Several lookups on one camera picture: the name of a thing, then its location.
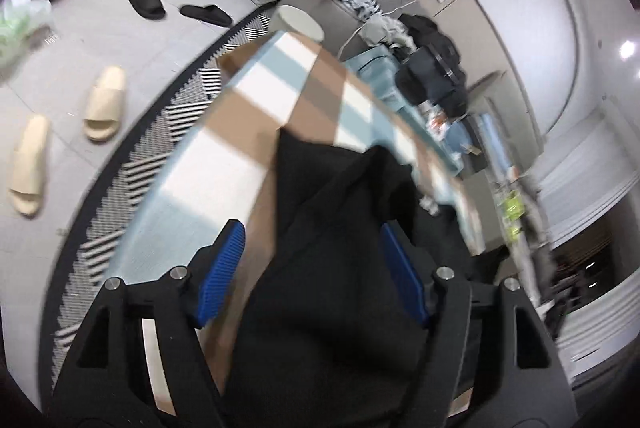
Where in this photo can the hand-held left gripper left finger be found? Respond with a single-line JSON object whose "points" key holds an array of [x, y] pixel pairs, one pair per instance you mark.
{"points": [[222, 268]]}

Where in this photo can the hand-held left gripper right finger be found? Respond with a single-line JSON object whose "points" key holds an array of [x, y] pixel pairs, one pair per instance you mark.
{"points": [[402, 273]]}

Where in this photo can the black knit sweater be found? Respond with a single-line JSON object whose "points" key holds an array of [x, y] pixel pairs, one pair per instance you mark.
{"points": [[325, 283]]}

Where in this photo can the checkered blanket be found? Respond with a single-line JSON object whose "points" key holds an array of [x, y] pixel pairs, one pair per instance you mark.
{"points": [[225, 158]]}

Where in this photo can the green plush toy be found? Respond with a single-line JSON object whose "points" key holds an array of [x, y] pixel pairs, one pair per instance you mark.
{"points": [[514, 205]]}

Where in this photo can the black white striped rug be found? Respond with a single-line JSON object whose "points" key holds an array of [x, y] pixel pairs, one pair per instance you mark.
{"points": [[165, 123]]}

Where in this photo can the beige slipper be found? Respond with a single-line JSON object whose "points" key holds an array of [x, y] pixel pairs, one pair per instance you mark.
{"points": [[30, 163], [105, 103]]}

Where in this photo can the black bag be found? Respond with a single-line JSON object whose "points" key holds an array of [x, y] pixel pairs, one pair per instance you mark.
{"points": [[435, 53]]}

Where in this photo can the pale crumpled cloth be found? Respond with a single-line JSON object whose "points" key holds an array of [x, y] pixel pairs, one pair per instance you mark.
{"points": [[387, 31]]}

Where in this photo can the black slipper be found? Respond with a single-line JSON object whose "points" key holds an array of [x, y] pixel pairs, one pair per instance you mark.
{"points": [[146, 4], [206, 14]]}

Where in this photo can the off-white round cushion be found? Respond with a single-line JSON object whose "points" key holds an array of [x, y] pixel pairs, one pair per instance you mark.
{"points": [[300, 21]]}

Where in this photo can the pale green plastic bag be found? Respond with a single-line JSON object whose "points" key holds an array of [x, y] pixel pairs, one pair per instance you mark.
{"points": [[20, 28]]}

